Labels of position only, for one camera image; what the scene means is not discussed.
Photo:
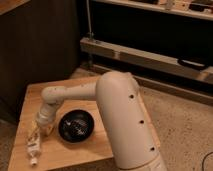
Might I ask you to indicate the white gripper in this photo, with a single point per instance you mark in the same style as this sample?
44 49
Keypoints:
44 120

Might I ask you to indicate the wooden counter corner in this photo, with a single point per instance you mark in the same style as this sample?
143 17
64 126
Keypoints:
8 5

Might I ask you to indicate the black handle on beam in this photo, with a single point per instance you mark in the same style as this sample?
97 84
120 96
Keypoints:
192 65

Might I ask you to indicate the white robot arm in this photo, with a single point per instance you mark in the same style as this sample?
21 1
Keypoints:
117 95

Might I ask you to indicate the wooden shelf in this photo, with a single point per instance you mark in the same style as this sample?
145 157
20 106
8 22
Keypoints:
156 8

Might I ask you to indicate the vertical metal pole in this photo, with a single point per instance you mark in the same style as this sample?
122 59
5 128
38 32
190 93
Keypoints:
89 20

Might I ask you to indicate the white plastic bottle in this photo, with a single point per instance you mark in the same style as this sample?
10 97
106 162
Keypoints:
34 147

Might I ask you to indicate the wooden table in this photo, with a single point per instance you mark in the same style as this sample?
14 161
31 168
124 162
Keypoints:
56 152

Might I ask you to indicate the black ceramic bowl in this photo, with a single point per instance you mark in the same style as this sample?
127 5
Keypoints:
76 126

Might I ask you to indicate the grey metal beam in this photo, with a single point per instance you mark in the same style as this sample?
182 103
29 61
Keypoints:
145 59

